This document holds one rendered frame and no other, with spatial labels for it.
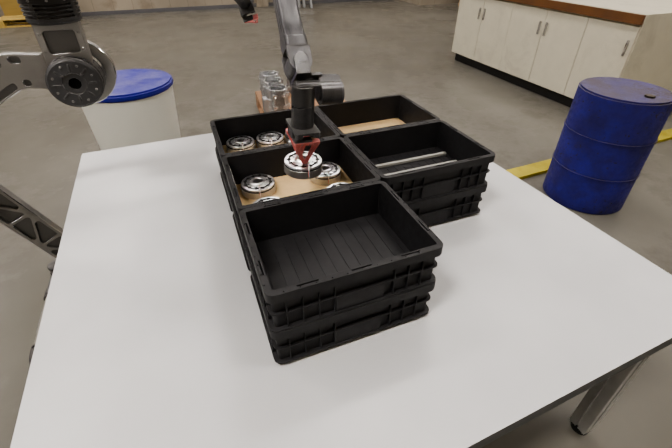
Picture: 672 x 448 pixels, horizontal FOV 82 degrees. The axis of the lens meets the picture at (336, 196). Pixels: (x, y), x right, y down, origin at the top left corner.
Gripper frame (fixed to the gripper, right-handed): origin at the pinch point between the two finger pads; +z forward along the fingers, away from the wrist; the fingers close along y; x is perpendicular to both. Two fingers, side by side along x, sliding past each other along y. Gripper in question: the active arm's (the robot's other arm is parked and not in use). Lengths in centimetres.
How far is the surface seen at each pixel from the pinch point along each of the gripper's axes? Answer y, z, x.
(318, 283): -38.9, 6.1, 8.1
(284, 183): 14.4, 17.2, 1.3
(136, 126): 161, 57, 58
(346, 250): -21.9, 15.9, -5.5
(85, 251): 18, 34, 62
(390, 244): -23.7, 15.3, -17.0
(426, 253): -38.5, 5.1, -16.3
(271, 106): 240, 83, -44
